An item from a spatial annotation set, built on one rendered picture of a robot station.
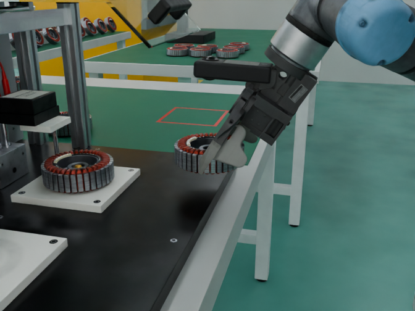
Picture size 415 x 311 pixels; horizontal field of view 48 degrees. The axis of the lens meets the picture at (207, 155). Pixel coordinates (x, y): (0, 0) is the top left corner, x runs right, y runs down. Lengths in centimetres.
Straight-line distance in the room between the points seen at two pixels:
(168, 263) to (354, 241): 170
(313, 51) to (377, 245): 163
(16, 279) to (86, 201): 19
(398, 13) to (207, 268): 36
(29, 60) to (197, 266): 56
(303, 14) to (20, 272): 47
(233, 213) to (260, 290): 112
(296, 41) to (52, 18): 43
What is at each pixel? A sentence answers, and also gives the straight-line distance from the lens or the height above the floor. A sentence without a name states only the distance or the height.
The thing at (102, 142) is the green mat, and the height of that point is 75.
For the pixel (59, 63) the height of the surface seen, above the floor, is 40.
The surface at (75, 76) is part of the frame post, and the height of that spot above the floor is 92.
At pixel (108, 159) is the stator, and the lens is 76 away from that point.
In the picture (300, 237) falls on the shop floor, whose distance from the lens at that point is 218.
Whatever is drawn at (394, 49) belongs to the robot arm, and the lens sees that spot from 56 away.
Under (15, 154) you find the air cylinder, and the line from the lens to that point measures 84.
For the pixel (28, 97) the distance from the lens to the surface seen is 75.
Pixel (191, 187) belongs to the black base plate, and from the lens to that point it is 75.
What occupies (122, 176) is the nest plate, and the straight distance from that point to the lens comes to 78.
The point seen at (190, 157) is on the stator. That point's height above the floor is 84.
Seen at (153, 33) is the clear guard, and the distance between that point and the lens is 64.
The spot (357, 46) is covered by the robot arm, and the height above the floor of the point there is 102.
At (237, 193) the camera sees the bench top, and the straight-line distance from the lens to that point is 79.
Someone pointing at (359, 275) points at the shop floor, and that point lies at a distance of 198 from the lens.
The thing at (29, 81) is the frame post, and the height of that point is 90.
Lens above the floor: 108
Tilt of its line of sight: 20 degrees down
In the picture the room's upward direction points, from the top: straight up
